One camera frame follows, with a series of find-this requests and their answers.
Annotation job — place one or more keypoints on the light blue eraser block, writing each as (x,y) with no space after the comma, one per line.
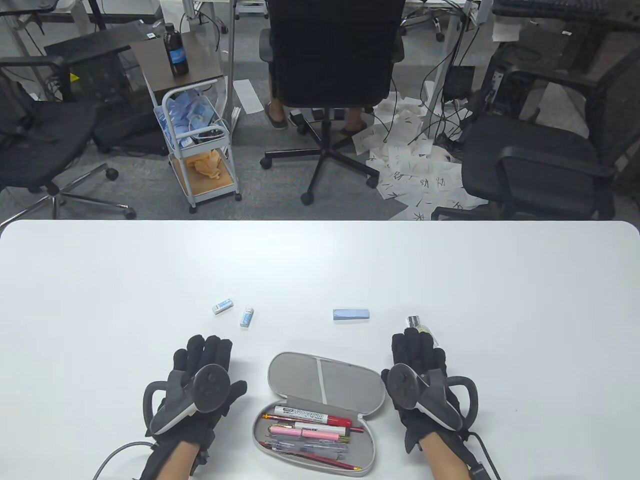
(351,315)

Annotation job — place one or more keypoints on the black desk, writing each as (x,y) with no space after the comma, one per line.
(575,21)

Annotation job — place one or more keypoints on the white cartoon-print pencil case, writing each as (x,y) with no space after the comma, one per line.
(300,375)

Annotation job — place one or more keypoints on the black mesh chair chrome base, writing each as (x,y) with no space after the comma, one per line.
(40,135)

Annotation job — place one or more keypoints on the black mesh chair black armrests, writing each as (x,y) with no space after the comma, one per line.
(525,150)

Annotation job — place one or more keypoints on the small white blue eraser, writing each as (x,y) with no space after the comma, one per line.
(246,317)

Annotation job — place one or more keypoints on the black side table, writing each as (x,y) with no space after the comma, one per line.
(85,45)

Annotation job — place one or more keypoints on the person's left hand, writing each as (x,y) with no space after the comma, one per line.
(210,350)

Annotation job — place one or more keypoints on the white paper sheet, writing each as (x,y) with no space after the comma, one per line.
(248,97)

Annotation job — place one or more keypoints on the orange cloth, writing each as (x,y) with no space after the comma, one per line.
(205,165)

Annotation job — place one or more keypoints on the red pencil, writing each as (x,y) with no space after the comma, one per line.
(330,461)
(357,429)

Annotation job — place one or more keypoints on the black office chair solid back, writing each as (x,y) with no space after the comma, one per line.
(330,50)

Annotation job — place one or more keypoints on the person's right hand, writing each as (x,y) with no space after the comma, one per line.
(415,350)

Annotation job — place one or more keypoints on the clear correction tape dispenser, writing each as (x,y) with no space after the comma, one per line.
(426,328)

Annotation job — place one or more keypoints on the black adapter box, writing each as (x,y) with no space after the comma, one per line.
(459,82)

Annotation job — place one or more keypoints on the pile of blue packets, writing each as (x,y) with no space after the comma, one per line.
(187,112)

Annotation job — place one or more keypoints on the black grey tracking controller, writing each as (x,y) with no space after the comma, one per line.
(402,385)
(212,387)

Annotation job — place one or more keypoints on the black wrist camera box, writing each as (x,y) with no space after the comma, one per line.
(477,472)

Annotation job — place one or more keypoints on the white marker red cap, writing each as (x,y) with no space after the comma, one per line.
(310,414)

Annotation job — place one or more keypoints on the brown side table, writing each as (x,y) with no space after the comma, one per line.
(150,60)

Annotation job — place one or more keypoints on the black keyboard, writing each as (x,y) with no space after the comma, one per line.
(565,5)

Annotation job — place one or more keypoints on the pile of white papers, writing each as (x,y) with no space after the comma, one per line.
(415,170)

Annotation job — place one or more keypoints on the person's right forearm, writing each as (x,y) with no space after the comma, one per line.
(445,460)

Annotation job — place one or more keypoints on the person's left forearm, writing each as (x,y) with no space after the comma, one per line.
(175,462)

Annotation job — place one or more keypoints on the pink pen gold trim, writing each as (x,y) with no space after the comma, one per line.
(285,430)

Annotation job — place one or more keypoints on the black computer tower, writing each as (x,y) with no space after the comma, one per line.
(515,75)

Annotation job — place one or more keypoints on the dark bottle blue label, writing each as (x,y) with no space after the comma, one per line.
(176,55)

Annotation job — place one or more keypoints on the white rolling cart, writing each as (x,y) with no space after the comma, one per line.
(205,187)

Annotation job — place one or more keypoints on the white marker black cap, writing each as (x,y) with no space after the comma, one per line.
(312,429)

